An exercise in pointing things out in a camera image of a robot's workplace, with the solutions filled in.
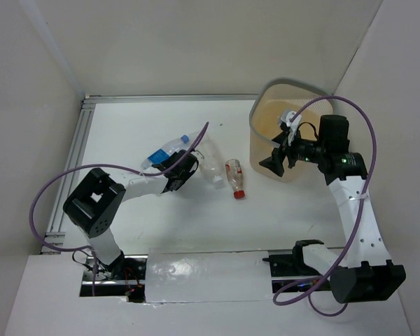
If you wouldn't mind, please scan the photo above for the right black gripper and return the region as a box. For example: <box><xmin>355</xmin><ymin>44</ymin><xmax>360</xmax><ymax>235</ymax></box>
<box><xmin>259</xmin><ymin>127</ymin><xmax>326</xmax><ymax>176</ymax></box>

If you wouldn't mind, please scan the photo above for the blue label plastic bottle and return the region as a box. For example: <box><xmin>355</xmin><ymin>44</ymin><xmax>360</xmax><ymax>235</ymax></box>
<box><xmin>141</xmin><ymin>134</ymin><xmax>190</xmax><ymax>171</ymax></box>

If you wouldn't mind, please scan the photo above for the large clear square bottle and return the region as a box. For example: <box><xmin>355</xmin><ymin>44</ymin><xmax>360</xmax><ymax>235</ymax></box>
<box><xmin>194</xmin><ymin>134</ymin><xmax>224</xmax><ymax>189</ymax></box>

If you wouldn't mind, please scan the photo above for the red cap small bottle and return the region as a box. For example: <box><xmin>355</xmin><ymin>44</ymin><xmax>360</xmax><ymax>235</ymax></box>
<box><xmin>225</xmin><ymin>159</ymin><xmax>245</xmax><ymax>200</ymax></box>

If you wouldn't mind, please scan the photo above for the beige mesh waste bin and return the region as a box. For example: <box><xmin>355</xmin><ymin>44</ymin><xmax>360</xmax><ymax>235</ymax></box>
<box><xmin>248</xmin><ymin>78</ymin><xmax>335</xmax><ymax>185</ymax></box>

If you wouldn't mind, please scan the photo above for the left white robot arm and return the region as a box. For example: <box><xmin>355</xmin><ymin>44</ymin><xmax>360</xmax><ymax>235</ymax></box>
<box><xmin>63</xmin><ymin>150</ymin><xmax>199</xmax><ymax>279</ymax></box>

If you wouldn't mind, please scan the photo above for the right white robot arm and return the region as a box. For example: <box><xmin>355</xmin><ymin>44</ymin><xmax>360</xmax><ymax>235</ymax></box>
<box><xmin>259</xmin><ymin>111</ymin><xmax>406</xmax><ymax>304</ymax></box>

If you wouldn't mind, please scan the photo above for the glossy white tape sheet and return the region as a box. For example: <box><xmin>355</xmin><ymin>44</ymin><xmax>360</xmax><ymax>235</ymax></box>
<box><xmin>145</xmin><ymin>249</ymin><xmax>272</xmax><ymax>304</ymax></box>

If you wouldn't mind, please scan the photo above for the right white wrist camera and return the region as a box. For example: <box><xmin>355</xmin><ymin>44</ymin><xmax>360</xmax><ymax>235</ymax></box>
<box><xmin>279</xmin><ymin>110</ymin><xmax>302</xmax><ymax>145</ymax></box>

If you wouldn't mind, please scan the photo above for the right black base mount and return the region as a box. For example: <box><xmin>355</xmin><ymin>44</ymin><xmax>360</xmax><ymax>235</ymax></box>
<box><xmin>262</xmin><ymin>251</ymin><xmax>321</xmax><ymax>294</ymax></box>

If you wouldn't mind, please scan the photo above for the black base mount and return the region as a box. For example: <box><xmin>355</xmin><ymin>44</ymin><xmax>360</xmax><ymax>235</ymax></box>
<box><xmin>262</xmin><ymin>251</ymin><xmax>321</xmax><ymax>294</ymax></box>
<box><xmin>71</xmin><ymin>252</ymin><xmax>148</xmax><ymax>303</ymax></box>

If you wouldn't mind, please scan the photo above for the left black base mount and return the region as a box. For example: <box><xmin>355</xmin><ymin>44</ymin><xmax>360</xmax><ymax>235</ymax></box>
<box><xmin>71</xmin><ymin>252</ymin><xmax>148</xmax><ymax>303</ymax></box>

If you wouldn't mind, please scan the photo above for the aluminium frame rail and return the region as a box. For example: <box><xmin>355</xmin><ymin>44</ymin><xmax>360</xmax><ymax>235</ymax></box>
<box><xmin>61</xmin><ymin>96</ymin><xmax>271</xmax><ymax>254</ymax></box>

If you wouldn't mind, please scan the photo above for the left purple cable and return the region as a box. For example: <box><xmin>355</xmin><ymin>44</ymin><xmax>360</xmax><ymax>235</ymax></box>
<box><xmin>28</xmin><ymin>121</ymin><xmax>210</xmax><ymax>298</ymax></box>

